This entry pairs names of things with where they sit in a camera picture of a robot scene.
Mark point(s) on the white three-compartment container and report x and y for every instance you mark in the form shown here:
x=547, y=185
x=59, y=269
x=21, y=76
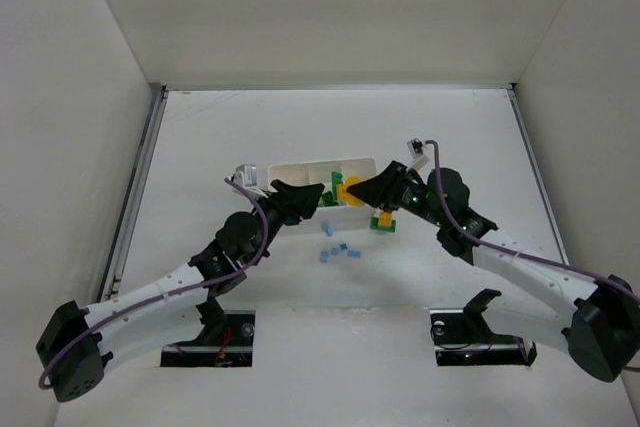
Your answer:
x=342, y=216

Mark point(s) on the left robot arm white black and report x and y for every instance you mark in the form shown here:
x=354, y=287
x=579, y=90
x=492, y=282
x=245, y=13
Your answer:
x=81, y=344

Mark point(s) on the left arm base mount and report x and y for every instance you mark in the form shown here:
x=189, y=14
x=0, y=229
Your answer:
x=225, y=341

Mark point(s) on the small yellow lego brick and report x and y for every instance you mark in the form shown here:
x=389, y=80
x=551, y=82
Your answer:
x=385, y=219

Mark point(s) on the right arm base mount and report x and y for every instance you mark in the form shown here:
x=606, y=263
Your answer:
x=462, y=338

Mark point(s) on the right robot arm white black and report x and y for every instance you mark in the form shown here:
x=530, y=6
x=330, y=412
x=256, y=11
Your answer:
x=593, y=319

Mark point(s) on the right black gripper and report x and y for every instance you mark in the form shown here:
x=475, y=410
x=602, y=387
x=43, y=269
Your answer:
x=395, y=187

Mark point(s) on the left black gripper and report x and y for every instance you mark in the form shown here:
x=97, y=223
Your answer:
x=285, y=202

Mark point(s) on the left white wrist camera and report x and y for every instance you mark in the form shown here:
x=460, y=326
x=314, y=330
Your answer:
x=246, y=175

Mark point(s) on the green lego plate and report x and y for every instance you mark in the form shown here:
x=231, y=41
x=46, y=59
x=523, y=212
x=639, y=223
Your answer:
x=374, y=226

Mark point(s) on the green lego brick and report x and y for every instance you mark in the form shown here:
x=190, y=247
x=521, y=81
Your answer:
x=337, y=187
x=328, y=200

